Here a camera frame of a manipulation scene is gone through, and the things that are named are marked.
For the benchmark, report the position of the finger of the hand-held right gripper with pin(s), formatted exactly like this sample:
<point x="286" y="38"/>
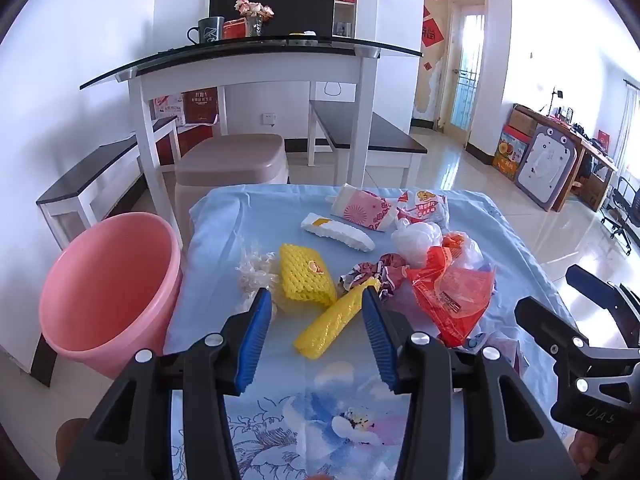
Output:
<point x="545" y="325"/>
<point x="605" y="300"/>

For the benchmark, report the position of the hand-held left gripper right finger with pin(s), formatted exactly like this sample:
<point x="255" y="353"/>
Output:
<point x="377" y="345"/>

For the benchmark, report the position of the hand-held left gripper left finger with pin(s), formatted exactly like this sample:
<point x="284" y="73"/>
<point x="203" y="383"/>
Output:
<point x="255" y="340"/>

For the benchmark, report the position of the long yellow foam net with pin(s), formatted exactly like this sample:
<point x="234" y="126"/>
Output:
<point x="325" y="325"/>

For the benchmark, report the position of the blue white printed wrapper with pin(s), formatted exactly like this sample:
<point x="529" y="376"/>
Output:
<point x="477" y="342"/>

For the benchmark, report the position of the short yellow foam net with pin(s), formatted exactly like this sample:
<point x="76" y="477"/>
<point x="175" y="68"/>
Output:
<point x="300" y="275"/>

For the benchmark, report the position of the dark printed wrapper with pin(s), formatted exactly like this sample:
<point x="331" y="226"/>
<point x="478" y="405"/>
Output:
<point x="385" y="265"/>

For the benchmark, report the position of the red plastic bag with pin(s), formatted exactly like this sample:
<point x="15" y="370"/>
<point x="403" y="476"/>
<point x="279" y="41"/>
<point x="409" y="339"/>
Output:
<point x="450" y="300"/>

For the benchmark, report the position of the pink plastic bucket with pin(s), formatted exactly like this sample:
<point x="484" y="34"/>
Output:
<point x="100" y="285"/>

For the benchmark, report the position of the person's right hand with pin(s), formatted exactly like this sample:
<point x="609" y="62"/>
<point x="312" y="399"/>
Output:
<point x="592" y="452"/>

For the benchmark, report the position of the clear crumpled plastic wrapper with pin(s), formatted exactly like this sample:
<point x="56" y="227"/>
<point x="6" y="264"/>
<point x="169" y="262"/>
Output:
<point x="252" y="272"/>

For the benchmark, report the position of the light blue floral cloth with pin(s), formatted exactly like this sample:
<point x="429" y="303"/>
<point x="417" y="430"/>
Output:
<point x="310" y="395"/>

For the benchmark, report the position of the black office chair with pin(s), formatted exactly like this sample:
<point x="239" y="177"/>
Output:
<point x="622" y="210"/>

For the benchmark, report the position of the orange white plastic bag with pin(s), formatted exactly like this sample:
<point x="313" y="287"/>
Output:
<point x="465" y="252"/>

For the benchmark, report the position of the white foam piece yellow label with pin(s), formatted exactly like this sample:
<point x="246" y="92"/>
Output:
<point x="340" y="234"/>

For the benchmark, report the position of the pink white paper bag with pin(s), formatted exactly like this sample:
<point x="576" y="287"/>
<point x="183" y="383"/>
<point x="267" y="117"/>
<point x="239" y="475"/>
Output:
<point x="365" y="210"/>

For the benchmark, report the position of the wooden desk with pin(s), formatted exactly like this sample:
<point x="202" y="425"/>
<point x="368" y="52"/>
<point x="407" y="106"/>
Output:
<point x="595" y="157"/>

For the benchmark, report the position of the grey drawing board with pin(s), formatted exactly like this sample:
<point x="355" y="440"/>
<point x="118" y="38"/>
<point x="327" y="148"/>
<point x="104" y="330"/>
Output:
<point x="545" y="165"/>

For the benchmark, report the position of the white red snack packet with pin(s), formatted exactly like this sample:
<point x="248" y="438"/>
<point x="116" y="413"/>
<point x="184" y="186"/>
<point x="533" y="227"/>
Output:
<point x="425" y="205"/>

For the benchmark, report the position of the printed fruit box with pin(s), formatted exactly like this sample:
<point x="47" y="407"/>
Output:
<point x="510" y="152"/>

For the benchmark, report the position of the beige plastic stool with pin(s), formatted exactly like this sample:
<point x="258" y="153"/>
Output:
<point x="230" y="160"/>

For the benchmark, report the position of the cardboard box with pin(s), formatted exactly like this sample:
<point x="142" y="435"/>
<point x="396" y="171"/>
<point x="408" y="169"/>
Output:
<point x="522" y="121"/>

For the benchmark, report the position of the brown rounded object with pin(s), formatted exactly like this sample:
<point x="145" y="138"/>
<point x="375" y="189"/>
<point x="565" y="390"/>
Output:
<point x="72" y="440"/>

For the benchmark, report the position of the large red box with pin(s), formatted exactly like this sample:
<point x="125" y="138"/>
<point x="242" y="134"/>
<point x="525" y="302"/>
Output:
<point x="195" y="135"/>

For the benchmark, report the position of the short dark top white bench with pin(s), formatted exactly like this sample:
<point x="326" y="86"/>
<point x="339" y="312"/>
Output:
<point x="360" y="127"/>

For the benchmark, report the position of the long dark top white bench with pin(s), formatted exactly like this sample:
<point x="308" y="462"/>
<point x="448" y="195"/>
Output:
<point x="100" y="160"/>

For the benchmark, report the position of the dark red paper bag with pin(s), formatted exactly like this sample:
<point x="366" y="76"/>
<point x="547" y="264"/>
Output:
<point x="200" y="105"/>

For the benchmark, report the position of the white red paper bag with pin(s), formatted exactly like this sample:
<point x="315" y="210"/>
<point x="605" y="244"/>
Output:
<point x="167" y="107"/>

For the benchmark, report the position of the glass panel door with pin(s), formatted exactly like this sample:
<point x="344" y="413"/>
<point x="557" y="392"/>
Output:
<point x="465" y="65"/>

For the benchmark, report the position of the white table glass top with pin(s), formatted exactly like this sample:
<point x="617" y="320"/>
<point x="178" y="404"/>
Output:
<point x="250" y="67"/>

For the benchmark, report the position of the small yellow white object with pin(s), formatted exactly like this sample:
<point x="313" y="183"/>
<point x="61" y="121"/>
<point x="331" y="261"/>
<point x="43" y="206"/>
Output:
<point x="302" y="34"/>

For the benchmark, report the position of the small red box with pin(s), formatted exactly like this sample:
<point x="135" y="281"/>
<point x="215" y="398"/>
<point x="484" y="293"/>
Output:
<point x="235" y="29"/>

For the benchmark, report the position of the dark mug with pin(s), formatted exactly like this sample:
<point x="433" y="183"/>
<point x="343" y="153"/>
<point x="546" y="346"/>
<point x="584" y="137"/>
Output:
<point x="210" y="30"/>

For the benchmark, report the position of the flower vase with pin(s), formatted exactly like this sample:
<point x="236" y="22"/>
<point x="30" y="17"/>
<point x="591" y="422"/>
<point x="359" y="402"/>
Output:
<point x="255" y="15"/>

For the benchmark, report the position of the black monitor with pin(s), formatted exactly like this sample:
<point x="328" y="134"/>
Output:
<point x="300" y="7"/>

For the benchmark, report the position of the white wall socket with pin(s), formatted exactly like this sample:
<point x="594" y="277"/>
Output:
<point x="268" y="119"/>

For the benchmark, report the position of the red wall decorations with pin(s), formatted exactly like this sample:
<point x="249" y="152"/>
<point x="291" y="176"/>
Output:
<point x="432" y="25"/>

